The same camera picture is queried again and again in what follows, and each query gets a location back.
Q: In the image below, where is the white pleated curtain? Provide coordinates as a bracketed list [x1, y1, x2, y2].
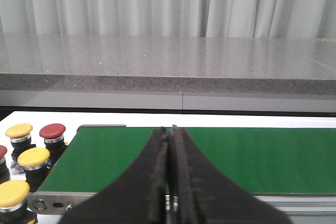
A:
[1, 0, 335, 38]

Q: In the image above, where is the yellow mushroom push button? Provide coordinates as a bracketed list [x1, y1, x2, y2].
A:
[5, 123, 35, 162]
[17, 147, 50, 193]
[1, 180, 38, 224]

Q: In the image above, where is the green conveyor belt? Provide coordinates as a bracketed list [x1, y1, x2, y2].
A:
[38, 126, 336, 195]

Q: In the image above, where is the aluminium conveyor frame rail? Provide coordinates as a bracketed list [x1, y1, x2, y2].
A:
[27, 124, 336, 216]

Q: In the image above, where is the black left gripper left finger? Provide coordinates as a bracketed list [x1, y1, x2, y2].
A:
[60, 127, 168, 223]

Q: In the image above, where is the red mushroom push button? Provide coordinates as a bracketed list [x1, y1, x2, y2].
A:
[0, 145, 10, 184]
[39, 123, 68, 167]

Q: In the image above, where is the grey stone counter slab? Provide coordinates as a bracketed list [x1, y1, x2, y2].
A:
[1, 34, 335, 95]

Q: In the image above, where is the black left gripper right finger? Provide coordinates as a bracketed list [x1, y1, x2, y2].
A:
[168, 127, 291, 223]

